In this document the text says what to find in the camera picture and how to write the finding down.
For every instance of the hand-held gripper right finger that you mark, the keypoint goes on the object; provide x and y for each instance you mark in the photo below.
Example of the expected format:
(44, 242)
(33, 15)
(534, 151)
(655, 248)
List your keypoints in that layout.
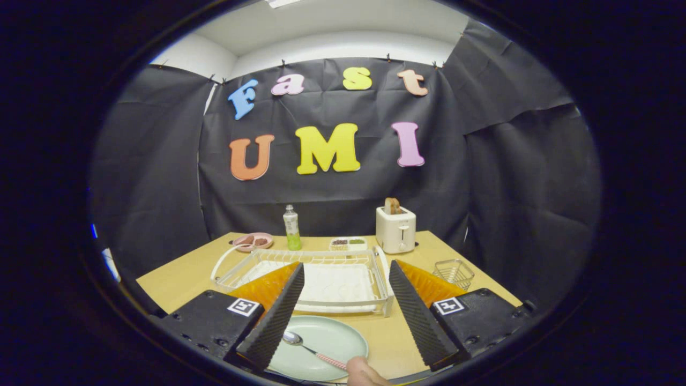
(418, 321)

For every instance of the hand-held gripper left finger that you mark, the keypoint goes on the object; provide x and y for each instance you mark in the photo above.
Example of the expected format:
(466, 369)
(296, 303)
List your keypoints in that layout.
(276, 321)

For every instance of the light green plate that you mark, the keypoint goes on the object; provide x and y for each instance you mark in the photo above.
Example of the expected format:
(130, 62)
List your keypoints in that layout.
(332, 335)

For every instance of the white dish rack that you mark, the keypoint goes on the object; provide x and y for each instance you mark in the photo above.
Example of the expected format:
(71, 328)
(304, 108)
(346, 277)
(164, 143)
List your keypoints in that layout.
(337, 284)

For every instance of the pink plate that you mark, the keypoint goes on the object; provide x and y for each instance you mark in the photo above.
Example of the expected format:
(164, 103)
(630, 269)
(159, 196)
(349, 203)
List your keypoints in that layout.
(252, 249)

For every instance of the white divided food dish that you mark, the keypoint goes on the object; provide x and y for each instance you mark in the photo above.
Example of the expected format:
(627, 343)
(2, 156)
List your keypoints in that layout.
(348, 244)

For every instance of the clear bottle with green liquid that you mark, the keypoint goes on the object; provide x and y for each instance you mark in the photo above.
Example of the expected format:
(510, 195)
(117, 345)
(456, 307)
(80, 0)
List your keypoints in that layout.
(292, 236)

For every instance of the white toaster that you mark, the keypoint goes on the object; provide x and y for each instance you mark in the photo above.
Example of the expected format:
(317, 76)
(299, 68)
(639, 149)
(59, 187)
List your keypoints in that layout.
(395, 230)

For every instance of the brown bread slice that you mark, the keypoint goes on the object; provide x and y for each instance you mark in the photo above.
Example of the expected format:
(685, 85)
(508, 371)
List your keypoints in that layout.
(392, 206)

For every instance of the ceiling light panel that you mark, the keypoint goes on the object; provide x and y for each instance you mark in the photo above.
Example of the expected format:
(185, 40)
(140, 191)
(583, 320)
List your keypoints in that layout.
(283, 3)

